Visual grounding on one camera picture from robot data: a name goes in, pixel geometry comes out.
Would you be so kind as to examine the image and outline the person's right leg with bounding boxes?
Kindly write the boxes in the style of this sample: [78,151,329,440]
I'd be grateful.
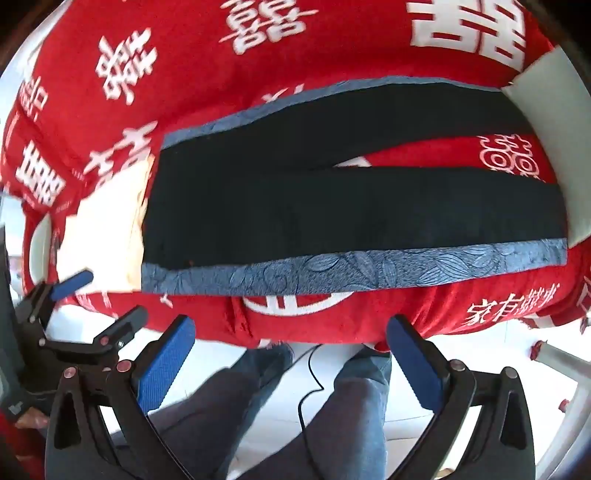
[240,344,393,480]

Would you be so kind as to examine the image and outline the white pillow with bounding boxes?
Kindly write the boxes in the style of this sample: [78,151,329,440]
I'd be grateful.
[501,45,591,250]

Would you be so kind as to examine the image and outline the person's left hand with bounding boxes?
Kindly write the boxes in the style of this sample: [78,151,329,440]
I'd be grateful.
[16,407,49,430]

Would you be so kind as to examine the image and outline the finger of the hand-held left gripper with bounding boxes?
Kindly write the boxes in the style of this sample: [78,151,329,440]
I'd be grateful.
[39,305,149,365]
[16,270,95,337]

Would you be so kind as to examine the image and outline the person's leg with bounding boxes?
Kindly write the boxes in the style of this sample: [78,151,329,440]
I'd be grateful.
[148,344,296,480]
[240,344,393,480]

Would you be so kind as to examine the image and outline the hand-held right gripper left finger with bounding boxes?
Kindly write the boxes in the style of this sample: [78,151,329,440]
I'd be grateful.
[44,315,195,480]

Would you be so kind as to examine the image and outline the white metal frame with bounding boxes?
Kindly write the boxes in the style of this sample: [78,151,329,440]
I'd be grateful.
[529,339,591,480]

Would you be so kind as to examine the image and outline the grey shoe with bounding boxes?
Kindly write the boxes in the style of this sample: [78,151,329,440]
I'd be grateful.
[231,342,296,386]

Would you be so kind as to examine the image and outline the black cable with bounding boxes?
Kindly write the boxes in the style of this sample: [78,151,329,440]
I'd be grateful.
[298,344,329,432]

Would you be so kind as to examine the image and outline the beige cloth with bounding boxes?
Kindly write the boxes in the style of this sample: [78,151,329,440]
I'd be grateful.
[60,156,155,292]

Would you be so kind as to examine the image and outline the person's left leg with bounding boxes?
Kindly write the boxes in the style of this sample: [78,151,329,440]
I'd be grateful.
[148,344,296,480]

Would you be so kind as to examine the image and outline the white rounded object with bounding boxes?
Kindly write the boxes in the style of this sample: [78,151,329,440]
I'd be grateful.
[27,213,60,283]

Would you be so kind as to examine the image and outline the black pants with blue stripe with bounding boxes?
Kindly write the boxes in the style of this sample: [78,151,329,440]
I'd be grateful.
[140,78,570,296]

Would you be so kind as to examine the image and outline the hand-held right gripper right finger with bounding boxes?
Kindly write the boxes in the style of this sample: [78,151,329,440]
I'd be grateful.
[386,315,537,480]

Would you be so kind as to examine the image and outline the red printed blanket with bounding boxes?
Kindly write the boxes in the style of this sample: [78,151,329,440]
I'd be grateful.
[0,0,591,352]

